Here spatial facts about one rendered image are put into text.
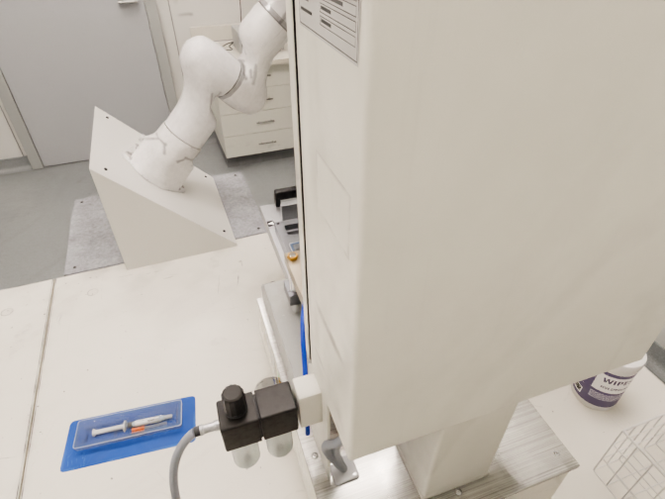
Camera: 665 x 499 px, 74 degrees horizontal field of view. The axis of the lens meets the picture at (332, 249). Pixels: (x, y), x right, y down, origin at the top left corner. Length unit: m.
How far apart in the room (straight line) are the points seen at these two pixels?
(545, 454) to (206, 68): 1.04
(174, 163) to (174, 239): 0.20
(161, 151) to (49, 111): 2.52
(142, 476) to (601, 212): 0.81
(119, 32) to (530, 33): 3.41
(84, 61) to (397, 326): 3.43
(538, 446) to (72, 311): 1.03
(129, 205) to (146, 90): 2.50
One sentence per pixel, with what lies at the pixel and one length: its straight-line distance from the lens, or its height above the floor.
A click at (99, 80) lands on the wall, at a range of 3.65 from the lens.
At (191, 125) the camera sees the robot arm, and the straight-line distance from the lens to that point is 1.24.
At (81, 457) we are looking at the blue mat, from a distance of 0.98.
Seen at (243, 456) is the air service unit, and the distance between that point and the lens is 0.58.
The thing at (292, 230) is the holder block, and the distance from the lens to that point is 0.94.
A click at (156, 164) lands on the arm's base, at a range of 1.27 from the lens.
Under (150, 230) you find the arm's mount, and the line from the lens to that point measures 1.24.
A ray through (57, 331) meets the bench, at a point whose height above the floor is 0.75.
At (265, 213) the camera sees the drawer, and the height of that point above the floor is 0.97.
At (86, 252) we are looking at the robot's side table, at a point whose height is 0.75.
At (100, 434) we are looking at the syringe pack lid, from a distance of 0.96.
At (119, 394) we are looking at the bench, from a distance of 1.03.
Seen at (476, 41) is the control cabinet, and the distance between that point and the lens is 0.22.
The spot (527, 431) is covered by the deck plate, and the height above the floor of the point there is 0.93.
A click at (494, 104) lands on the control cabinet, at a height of 1.45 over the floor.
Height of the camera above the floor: 1.53
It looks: 38 degrees down
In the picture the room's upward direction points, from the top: straight up
